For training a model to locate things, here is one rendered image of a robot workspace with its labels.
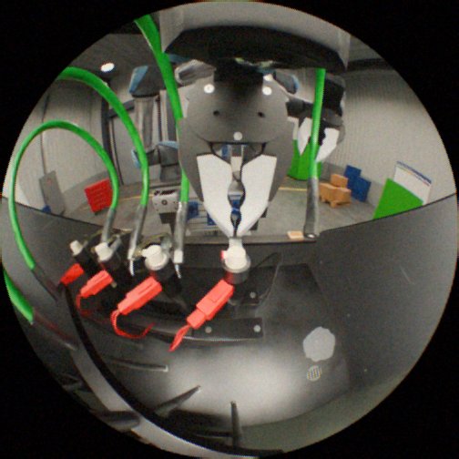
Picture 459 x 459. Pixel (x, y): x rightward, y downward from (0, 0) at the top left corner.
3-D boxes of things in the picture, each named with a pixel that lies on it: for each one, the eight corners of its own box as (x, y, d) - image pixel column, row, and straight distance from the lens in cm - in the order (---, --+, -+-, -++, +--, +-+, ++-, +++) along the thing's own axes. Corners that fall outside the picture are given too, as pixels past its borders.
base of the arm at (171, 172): (164, 177, 98) (162, 163, 96) (186, 175, 93) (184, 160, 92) (156, 183, 84) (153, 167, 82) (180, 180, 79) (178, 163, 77)
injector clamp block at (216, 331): (249, 312, 41) (258, 285, 27) (252, 347, 39) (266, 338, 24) (139, 304, 49) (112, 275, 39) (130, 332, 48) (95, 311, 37)
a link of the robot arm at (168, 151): (182, 161, 83) (179, 138, 83) (159, 166, 79) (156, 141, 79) (176, 161, 94) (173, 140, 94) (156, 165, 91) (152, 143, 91)
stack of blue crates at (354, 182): (339, 189, 704) (345, 164, 694) (345, 190, 743) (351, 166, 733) (360, 201, 636) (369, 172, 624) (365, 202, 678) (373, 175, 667)
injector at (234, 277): (238, 308, 33) (246, 237, 15) (239, 329, 31) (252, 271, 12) (225, 308, 33) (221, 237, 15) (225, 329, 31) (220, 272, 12)
